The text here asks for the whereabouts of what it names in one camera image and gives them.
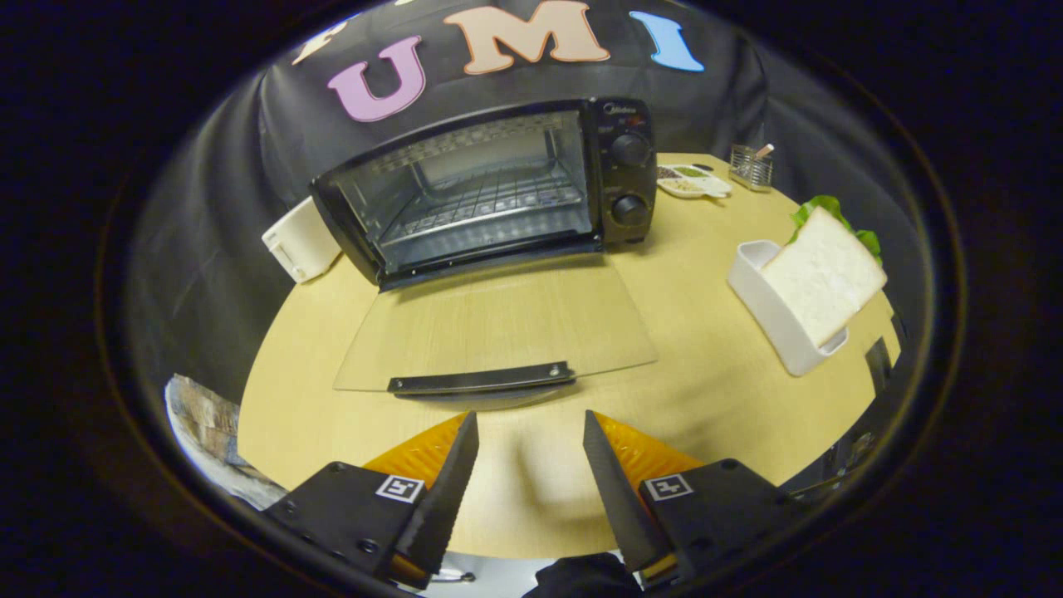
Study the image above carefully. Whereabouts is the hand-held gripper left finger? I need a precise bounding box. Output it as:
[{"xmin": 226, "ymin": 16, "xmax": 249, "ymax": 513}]
[{"xmin": 264, "ymin": 410, "xmax": 481, "ymax": 591}]

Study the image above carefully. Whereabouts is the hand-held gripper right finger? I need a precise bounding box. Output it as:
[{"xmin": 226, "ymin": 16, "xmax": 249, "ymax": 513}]
[{"xmin": 583, "ymin": 409, "xmax": 819, "ymax": 586}]

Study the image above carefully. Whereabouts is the white bread lettuce sandwich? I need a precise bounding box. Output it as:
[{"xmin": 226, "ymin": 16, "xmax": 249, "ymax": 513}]
[{"xmin": 760, "ymin": 195, "xmax": 888, "ymax": 350}]

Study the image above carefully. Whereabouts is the black toaster oven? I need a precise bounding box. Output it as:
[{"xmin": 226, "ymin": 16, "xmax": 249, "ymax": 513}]
[{"xmin": 309, "ymin": 97, "xmax": 659, "ymax": 401}]

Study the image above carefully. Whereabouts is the white bread toaster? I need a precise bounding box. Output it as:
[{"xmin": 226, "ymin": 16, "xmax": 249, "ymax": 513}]
[{"xmin": 262, "ymin": 196, "xmax": 343, "ymax": 284}]

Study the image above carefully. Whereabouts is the person's dark clothing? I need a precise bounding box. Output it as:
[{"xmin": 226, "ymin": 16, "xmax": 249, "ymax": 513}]
[{"xmin": 522, "ymin": 552, "xmax": 644, "ymax": 598}]

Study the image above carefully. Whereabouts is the white rectangular tray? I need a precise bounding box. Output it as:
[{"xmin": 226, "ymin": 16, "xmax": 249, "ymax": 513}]
[{"xmin": 727, "ymin": 239, "xmax": 850, "ymax": 378}]

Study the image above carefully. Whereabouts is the patterned cloth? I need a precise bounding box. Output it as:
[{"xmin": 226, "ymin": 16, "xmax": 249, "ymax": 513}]
[{"xmin": 164, "ymin": 374, "xmax": 287, "ymax": 509}]

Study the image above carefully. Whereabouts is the white dish with seasonings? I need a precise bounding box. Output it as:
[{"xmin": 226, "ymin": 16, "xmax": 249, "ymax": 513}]
[{"xmin": 656, "ymin": 164, "xmax": 733, "ymax": 200}]

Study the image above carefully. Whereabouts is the metal wire holder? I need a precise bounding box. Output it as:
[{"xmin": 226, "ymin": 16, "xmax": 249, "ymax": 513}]
[{"xmin": 728, "ymin": 144, "xmax": 775, "ymax": 194}]

